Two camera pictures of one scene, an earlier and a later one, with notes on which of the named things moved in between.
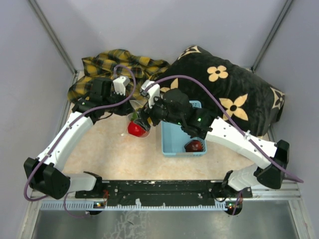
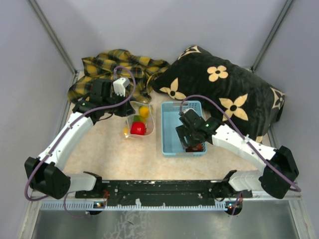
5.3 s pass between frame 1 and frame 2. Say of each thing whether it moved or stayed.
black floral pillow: stayed
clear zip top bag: stayed
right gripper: moved
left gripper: stayed
